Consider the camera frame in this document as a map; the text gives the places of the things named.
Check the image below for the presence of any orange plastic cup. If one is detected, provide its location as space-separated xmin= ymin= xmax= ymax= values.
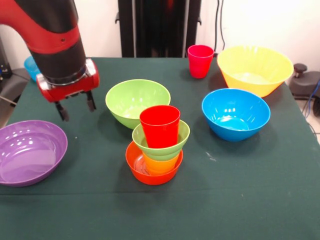
xmin=141 ymin=152 xmax=181 ymax=176

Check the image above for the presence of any large blue plastic bowl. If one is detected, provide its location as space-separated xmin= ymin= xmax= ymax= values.
xmin=201 ymin=88 xmax=272 ymax=143

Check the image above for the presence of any orange plastic bowl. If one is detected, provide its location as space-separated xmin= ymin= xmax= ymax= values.
xmin=124 ymin=140 xmax=184 ymax=186

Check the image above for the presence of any black equipment rack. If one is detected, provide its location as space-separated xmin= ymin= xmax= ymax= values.
xmin=0 ymin=34 xmax=13 ymax=85

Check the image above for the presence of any large green plastic bowl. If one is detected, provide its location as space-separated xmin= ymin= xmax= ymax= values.
xmin=105 ymin=79 xmax=172 ymax=130

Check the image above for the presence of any grey machine base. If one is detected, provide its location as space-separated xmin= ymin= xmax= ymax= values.
xmin=0 ymin=67 xmax=32 ymax=106

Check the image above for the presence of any red plastic cup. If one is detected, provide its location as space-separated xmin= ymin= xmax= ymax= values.
xmin=139 ymin=105 xmax=181 ymax=149

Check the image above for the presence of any small blue plastic bowl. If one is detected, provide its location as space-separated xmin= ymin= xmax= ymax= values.
xmin=23 ymin=55 xmax=41 ymax=82

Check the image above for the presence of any grey base with black knob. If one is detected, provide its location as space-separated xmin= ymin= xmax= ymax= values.
xmin=289 ymin=63 xmax=320 ymax=101

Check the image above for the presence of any black hanging cable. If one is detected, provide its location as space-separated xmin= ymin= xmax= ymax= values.
xmin=214 ymin=0 xmax=227 ymax=52

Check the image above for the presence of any purple plastic bowl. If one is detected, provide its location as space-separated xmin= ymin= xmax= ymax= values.
xmin=0 ymin=119 xmax=69 ymax=188

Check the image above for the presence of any pink plastic cup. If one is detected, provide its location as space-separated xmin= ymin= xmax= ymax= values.
xmin=187 ymin=44 xmax=215 ymax=79

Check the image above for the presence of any dark green tablecloth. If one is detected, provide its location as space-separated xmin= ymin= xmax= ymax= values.
xmin=0 ymin=56 xmax=320 ymax=240

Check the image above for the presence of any yellow plastic bowl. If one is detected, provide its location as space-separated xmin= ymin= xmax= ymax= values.
xmin=216 ymin=45 xmax=295 ymax=98

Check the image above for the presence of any blue cable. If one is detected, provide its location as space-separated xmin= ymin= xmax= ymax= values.
xmin=302 ymin=79 xmax=320 ymax=119

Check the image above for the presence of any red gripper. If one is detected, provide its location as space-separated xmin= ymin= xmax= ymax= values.
xmin=35 ymin=58 xmax=101 ymax=123

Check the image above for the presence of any small green ribbed bowl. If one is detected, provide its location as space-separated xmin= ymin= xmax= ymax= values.
xmin=131 ymin=119 xmax=191 ymax=161

